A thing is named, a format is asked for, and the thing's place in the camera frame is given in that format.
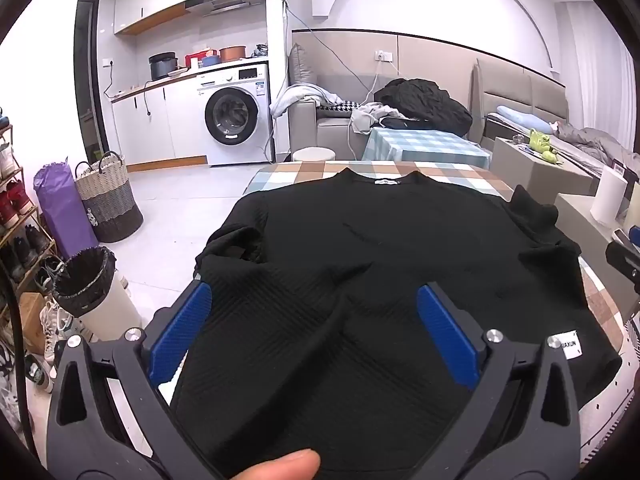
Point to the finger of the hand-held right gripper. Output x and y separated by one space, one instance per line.
622 262

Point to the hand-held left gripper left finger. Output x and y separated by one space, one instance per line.
180 332

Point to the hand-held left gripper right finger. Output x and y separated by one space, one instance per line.
445 335

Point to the black knit sweater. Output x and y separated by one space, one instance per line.
350 240

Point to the person's left hand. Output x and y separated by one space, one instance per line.
280 467

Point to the beige low cabinet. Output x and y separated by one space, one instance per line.
577 220

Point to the paper towel roll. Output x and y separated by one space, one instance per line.
607 195

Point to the trash bin with black bag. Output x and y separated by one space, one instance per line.
100 305

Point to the grey duvet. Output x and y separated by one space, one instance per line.
600 142

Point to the white sneakers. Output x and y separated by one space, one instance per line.
57 327

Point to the beige bedside cabinet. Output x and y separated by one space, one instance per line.
530 175

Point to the green toy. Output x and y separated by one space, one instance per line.
542 142

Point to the cardboard box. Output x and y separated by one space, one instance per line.
30 320

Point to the woven laundry basket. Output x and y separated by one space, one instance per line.
107 200

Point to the purple bag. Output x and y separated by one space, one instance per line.
62 205

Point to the blue pillow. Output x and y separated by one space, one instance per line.
522 117

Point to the shoe rack with shoes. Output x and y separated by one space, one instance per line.
22 245

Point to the blue checkered small table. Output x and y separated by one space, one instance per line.
425 147

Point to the white curtain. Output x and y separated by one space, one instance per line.
595 60

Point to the white lower kitchen cabinets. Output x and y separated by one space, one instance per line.
150 125

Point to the white round stool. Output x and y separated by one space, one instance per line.
312 154

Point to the white washing machine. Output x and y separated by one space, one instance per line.
235 115

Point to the grey sofa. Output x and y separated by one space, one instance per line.
330 135

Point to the white garment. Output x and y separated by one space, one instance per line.
367 115

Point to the black jacket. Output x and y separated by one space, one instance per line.
425 102

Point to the houndstooth cushion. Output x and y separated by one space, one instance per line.
337 109

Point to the black door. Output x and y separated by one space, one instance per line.
85 85

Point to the light grey garment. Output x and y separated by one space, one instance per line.
305 96

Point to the red container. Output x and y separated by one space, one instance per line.
197 60

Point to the orange pot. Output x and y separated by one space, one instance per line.
232 54

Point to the grey pillow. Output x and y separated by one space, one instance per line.
301 65

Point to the range hood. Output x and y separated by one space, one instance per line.
217 2

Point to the wall socket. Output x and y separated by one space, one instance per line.
383 55

